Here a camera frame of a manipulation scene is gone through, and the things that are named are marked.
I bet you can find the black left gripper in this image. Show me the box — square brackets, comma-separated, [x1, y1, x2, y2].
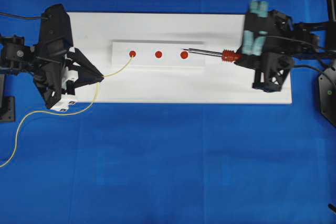
[31, 47, 104, 110]

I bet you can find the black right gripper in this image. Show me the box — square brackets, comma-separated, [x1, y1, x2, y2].
[234, 52, 293, 92]

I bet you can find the red handled soldering iron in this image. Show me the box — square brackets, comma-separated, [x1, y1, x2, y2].
[182, 48, 242, 62]

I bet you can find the yellow solder wire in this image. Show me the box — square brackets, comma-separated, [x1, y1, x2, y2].
[0, 55, 135, 168]

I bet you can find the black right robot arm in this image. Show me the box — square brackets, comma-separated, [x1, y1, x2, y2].
[234, 23, 335, 93]

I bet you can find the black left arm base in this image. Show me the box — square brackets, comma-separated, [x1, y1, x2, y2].
[0, 73, 16, 124]

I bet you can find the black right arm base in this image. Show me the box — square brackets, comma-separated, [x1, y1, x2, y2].
[318, 60, 335, 126]

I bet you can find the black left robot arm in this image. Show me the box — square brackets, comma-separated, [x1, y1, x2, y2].
[1, 35, 104, 110]

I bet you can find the left red dot mark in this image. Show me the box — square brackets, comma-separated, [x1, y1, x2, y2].
[129, 50, 136, 58]

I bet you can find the red dot mark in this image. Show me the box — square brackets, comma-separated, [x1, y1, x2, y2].
[180, 51, 188, 59]
[129, 50, 136, 58]
[155, 51, 162, 59]

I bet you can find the middle red dot mark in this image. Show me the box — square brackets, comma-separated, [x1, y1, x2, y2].
[155, 51, 162, 59]

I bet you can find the right red dot mark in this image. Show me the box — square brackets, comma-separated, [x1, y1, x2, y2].
[180, 51, 188, 59]

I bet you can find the white board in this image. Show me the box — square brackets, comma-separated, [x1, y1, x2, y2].
[69, 12, 292, 104]

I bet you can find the blue table cloth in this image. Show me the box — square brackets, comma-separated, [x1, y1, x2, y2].
[1, 0, 335, 223]

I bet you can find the black soldering iron cable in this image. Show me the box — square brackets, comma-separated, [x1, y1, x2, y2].
[292, 63, 336, 88]

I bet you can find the black right camera cable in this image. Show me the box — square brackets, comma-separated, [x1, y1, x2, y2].
[262, 34, 329, 51]

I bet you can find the black camera cable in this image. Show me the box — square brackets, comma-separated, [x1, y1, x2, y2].
[262, 34, 329, 51]
[0, 12, 49, 22]

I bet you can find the black taped right wrist camera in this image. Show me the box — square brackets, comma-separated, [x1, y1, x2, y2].
[240, 0, 292, 56]

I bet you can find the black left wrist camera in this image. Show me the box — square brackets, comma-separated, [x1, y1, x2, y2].
[38, 4, 73, 58]

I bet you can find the black left camera cable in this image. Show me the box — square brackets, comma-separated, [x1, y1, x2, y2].
[0, 12, 49, 22]

